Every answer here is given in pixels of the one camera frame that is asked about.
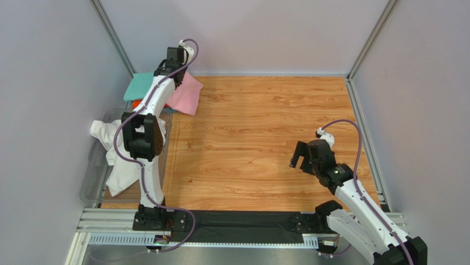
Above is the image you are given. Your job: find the aluminium corner post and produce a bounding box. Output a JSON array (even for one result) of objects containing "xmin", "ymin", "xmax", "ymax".
[
  {"xmin": 345, "ymin": 1, "xmax": 400, "ymax": 213},
  {"xmin": 89, "ymin": 0, "xmax": 135, "ymax": 79}
]

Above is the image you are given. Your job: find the left aluminium corner post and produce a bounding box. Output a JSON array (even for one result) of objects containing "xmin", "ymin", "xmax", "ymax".
[{"xmin": 89, "ymin": 0, "xmax": 135, "ymax": 79}]

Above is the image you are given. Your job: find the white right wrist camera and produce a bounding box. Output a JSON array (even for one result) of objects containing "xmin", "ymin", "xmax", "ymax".
[{"xmin": 316, "ymin": 127, "xmax": 335, "ymax": 149}]

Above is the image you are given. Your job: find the pink t-shirt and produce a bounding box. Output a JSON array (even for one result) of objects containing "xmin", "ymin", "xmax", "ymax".
[{"xmin": 166, "ymin": 72, "xmax": 203, "ymax": 116}]

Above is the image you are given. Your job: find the aluminium front frame rail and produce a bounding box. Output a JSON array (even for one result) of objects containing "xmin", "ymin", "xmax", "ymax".
[{"xmin": 66, "ymin": 202, "xmax": 428, "ymax": 264}]

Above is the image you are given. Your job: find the right aluminium corner post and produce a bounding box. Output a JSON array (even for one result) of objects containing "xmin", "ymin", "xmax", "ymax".
[{"xmin": 345, "ymin": 1, "xmax": 400, "ymax": 213}]

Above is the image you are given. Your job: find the folded orange t-shirt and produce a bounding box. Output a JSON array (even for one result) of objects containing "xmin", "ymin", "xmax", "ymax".
[{"xmin": 131, "ymin": 99, "xmax": 142, "ymax": 109}]

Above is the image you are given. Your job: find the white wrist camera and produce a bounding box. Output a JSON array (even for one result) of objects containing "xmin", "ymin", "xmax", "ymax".
[
  {"xmin": 316, "ymin": 127, "xmax": 335, "ymax": 149},
  {"xmin": 179, "ymin": 40, "xmax": 195, "ymax": 65}
]

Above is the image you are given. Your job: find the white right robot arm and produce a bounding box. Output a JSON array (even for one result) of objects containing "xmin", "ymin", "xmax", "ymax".
[{"xmin": 290, "ymin": 139, "xmax": 428, "ymax": 264}]

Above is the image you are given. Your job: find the folded teal t-shirt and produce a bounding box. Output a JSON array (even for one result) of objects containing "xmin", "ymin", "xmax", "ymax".
[{"xmin": 162, "ymin": 106, "xmax": 178, "ymax": 114}]

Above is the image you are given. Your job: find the clear plastic bin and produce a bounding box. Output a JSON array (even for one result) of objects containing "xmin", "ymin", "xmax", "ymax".
[{"xmin": 79, "ymin": 112, "xmax": 173, "ymax": 204}]

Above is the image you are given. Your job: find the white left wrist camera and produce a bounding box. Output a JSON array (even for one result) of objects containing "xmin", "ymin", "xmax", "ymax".
[{"xmin": 179, "ymin": 40, "xmax": 195, "ymax": 65}]

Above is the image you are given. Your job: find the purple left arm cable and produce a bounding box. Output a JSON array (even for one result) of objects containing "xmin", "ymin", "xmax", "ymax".
[{"xmin": 112, "ymin": 38, "xmax": 200, "ymax": 255}]

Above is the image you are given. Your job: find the white t-shirt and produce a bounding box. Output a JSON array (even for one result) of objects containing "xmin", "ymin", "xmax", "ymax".
[{"xmin": 90, "ymin": 118, "xmax": 166, "ymax": 202}]

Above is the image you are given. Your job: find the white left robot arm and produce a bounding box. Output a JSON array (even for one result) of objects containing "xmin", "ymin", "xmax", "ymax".
[{"xmin": 121, "ymin": 44, "xmax": 195, "ymax": 231}]

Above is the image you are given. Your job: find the folded mint green t-shirt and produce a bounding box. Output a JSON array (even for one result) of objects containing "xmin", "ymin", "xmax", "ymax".
[{"xmin": 124, "ymin": 72, "xmax": 154, "ymax": 102}]

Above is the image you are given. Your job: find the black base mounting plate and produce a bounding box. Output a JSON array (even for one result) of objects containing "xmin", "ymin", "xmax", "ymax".
[{"xmin": 132, "ymin": 209, "xmax": 351, "ymax": 245}]

